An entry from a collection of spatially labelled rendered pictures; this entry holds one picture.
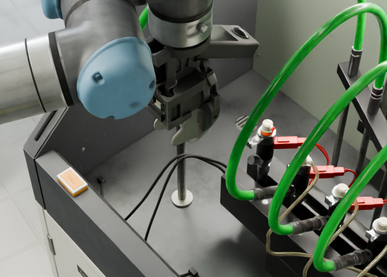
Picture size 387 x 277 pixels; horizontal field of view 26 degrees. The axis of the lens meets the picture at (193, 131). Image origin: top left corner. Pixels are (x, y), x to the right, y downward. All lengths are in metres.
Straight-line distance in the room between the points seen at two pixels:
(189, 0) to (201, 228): 0.70
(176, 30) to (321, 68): 0.72
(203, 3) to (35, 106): 0.24
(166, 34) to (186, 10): 0.05
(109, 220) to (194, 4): 0.58
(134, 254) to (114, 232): 0.06
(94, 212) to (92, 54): 0.67
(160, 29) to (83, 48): 0.18
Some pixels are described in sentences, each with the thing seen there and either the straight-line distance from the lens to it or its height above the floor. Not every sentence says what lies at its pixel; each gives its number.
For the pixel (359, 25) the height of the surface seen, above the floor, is 1.21.
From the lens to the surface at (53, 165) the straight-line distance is 1.50.
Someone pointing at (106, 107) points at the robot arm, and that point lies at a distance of 0.80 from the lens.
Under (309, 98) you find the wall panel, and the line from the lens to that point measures 1.71.
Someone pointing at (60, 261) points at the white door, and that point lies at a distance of 1.76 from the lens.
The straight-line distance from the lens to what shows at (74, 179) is 1.46.
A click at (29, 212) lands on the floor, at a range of 2.64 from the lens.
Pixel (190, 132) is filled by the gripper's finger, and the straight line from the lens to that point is 1.11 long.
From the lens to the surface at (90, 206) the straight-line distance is 1.43.
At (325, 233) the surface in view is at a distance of 1.08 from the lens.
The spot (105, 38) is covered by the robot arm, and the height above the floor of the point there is 1.57.
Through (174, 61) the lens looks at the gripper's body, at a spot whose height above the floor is 1.41.
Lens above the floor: 2.10
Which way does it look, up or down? 49 degrees down
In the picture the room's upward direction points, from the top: straight up
